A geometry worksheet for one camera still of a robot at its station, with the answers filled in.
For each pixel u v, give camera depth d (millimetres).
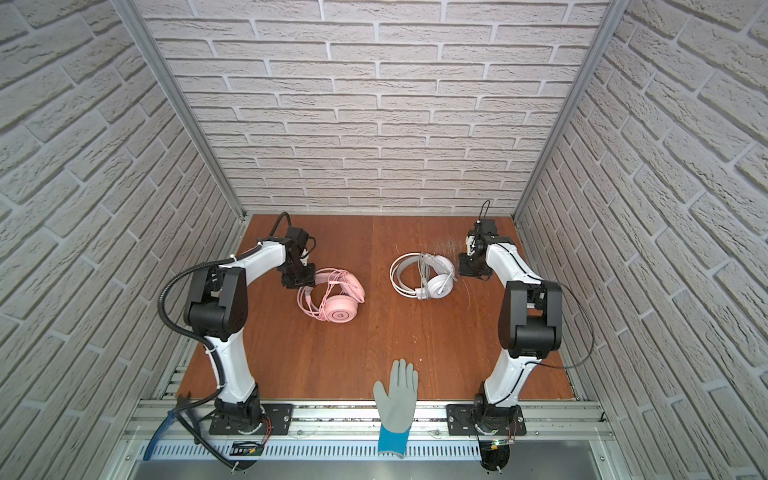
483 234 767
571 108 858
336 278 926
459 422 735
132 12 696
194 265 524
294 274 856
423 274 925
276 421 750
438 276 906
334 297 873
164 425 725
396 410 752
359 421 756
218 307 529
